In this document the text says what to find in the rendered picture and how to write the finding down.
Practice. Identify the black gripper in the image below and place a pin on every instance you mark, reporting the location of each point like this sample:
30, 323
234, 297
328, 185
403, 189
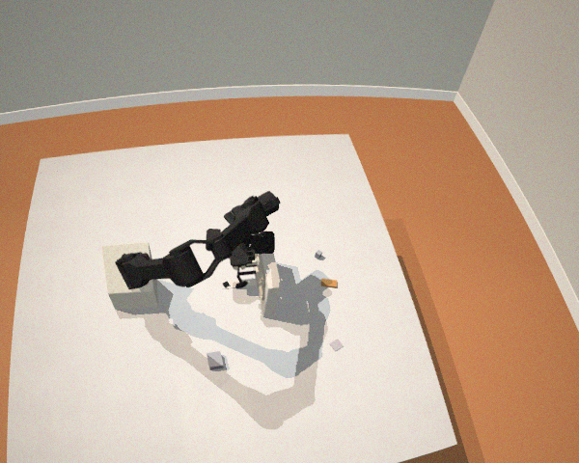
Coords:
262, 243

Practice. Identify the orange rectangular block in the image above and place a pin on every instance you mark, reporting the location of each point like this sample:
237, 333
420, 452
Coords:
329, 283

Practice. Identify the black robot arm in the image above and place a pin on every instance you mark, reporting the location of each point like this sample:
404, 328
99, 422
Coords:
181, 266

